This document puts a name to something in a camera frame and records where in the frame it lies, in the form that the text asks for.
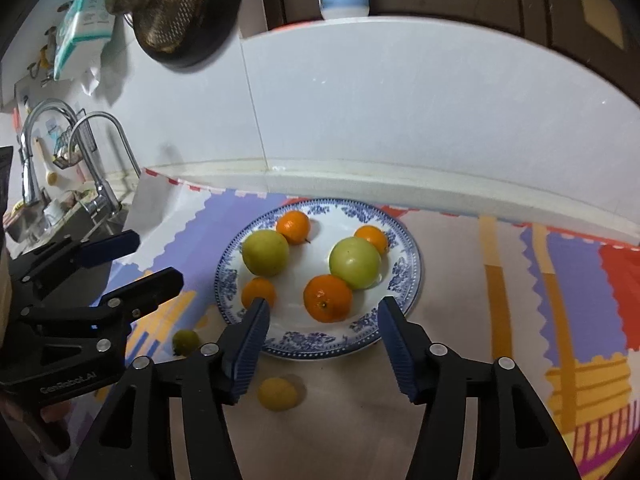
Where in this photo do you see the thin gooseneck faucet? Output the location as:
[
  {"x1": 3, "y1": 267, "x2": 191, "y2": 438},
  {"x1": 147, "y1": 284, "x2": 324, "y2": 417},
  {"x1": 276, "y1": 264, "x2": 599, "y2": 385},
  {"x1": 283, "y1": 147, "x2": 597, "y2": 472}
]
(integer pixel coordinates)
[{"x1": 66, "y1": 112, "x2": 143, "y2": 181}]

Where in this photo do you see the large chrome faucet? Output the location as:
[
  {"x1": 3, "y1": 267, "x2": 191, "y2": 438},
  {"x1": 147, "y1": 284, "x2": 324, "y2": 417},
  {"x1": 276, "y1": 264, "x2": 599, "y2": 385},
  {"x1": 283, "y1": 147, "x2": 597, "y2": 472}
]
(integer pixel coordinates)
[{"x1": 19, "y1": 99, "x2": 122, "y2": 221}]

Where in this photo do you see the medium orange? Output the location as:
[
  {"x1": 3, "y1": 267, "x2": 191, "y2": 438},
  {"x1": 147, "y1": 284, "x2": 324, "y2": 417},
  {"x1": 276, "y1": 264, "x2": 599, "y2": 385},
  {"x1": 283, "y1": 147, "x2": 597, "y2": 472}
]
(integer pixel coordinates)
[{"x1": 276, "y1": 210, "x2": 312, "y2": 245}]

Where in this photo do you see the blue rimmed white plate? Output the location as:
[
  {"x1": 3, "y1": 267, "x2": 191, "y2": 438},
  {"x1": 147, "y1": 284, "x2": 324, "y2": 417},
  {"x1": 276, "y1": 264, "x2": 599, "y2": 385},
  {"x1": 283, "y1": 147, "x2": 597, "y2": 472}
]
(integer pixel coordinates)
[{"x1": 214, "y1": 198, "x2": 423, "y2": 360}]

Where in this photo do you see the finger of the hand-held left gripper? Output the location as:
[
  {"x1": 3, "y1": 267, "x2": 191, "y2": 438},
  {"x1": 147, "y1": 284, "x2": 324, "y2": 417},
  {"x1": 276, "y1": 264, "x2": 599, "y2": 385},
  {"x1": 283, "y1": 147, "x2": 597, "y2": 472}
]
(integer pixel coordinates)
[
  {"x1": 20, "y1": 266, "x2": 185, "y2": 324},
  {"x1": 7, "y1": 230, "x2": 141, "y2": 301}
]

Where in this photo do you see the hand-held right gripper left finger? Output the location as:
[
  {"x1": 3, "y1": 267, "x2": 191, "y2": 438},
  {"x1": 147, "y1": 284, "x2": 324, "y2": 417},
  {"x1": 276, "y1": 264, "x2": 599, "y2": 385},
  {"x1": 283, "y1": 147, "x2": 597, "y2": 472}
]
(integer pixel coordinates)
[{"x1": 80, "y1": 297, "x2": 273, "y2": 480}]

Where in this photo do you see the colourful patterned cloth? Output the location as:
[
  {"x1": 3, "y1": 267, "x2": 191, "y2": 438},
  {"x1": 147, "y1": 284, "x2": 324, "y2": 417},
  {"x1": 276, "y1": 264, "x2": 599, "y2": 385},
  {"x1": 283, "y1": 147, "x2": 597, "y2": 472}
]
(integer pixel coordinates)
[{"x1": 65, "y1": 167, "x2": 640, "y2": 480}]

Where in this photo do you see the yellow handled brush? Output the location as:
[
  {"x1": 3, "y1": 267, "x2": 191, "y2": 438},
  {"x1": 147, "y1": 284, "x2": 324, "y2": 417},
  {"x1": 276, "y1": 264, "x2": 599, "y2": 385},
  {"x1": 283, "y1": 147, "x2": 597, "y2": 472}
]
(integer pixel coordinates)
[{"x1": 35, "y1": 137, "x2": 59, "y2": 186}]

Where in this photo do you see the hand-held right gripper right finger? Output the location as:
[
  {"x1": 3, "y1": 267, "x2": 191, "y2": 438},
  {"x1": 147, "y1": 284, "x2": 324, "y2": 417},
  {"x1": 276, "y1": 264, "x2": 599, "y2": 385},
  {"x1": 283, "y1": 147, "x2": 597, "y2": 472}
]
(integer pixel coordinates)
[{"x1": 376, "y1": 296, "x2": 581, "y2": 480}]

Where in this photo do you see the black frying pan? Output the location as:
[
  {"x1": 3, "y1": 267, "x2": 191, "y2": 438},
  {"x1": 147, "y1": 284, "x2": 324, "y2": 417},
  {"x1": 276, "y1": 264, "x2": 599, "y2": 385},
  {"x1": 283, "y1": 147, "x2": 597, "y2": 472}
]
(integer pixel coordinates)
[{"x1": 132, "y1": 0, "x2": 245, "y2": 69}]

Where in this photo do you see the wire sink basket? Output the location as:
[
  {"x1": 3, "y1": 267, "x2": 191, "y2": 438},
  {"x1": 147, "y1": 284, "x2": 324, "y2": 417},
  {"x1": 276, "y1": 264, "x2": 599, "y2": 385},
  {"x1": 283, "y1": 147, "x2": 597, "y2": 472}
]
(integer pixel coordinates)
[{"x1": 52, "y1": 125, "x2": 96, "y2": 168}]

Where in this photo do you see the stainless steel sink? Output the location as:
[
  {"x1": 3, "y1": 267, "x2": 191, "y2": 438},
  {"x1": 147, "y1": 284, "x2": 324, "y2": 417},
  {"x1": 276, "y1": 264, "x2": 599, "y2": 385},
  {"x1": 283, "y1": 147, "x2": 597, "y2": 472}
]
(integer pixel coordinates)
[{"x1": 5, "y1": 205, "x2": 128, "y2": 261}]

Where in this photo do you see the clear glass cup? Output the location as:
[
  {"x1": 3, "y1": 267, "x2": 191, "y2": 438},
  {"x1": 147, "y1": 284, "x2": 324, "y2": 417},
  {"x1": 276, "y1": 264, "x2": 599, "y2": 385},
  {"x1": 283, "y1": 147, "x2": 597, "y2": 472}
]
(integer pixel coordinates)
[{"x1": 42, "y1": 200, "x2": 69, "y2": 229}]

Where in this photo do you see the small orange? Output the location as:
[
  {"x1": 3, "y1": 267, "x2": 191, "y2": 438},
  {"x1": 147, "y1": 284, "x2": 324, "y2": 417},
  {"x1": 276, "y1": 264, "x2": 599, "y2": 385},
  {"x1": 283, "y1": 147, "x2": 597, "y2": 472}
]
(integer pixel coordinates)
[
  {"x1": 241, "y1": 276, "x2": 277, "y2": 311},
  {"x1": 354, "y1": 225, "x2": 390, "y2": 257}
]

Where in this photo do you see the green apple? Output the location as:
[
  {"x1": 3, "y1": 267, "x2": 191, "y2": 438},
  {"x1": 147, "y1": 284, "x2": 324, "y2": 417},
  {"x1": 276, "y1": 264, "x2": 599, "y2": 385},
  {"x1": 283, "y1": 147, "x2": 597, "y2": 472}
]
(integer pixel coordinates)
[{"x1": 328, "y1": 236, "x2": 382, "y2": 291}]

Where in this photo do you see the large orange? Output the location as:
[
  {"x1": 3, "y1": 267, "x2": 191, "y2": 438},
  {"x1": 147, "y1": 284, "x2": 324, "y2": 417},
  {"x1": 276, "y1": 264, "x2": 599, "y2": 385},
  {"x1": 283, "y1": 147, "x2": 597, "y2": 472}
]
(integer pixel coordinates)
[{"x1": 303, "y1": 274, "x2": 353, "y2": 323}]

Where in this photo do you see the white tissue sheet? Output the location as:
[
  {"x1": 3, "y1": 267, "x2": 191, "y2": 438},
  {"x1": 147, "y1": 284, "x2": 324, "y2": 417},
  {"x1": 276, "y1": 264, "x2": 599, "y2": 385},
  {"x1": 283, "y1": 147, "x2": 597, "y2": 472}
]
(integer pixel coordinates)
[{"x1": 82, "y1": 52, "x2": 118, "y2": 96}]

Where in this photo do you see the teal tissue box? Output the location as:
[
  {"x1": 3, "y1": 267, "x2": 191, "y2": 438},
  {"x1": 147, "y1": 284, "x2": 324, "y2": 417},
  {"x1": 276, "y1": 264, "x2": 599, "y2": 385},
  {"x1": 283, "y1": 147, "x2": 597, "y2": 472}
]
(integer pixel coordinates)
[{"x1": 52, "y1": 0, "x2": 126, "y2": 81}]

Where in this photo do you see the small green fruit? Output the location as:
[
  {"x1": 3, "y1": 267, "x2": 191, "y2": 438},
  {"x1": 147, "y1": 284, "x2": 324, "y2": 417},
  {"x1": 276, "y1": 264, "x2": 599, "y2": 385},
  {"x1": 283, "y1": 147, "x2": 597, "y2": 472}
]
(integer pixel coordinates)
[{"x1": 172, "y1": 329, "x2": 202, "y2": 357}]

